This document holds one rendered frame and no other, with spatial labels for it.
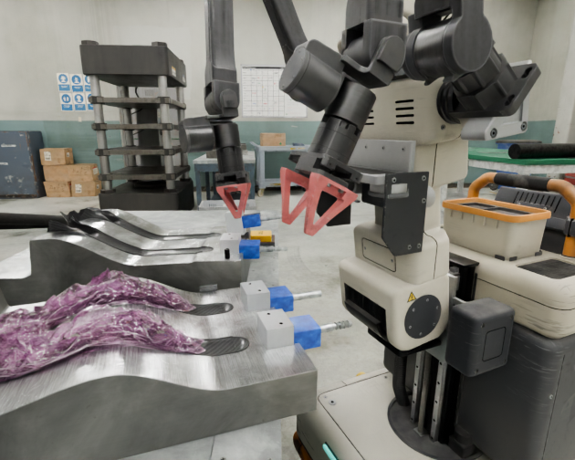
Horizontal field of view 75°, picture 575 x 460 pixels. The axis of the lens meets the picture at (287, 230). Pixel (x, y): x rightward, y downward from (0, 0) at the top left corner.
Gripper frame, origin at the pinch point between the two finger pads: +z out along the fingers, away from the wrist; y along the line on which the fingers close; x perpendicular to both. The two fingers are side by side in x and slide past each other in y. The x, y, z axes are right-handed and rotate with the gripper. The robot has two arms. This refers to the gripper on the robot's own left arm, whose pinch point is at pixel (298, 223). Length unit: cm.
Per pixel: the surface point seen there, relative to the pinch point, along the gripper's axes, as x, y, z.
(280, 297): 4.9, -4.4, 11.8
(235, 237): 1.8, -23.3, 7.9
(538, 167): 262, -142, -112
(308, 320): 5.1, 4.2, 11.6
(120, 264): -15.5, -26.2, 20.0
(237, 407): -4.3, 11.4, 20.7
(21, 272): -30, -37, 30
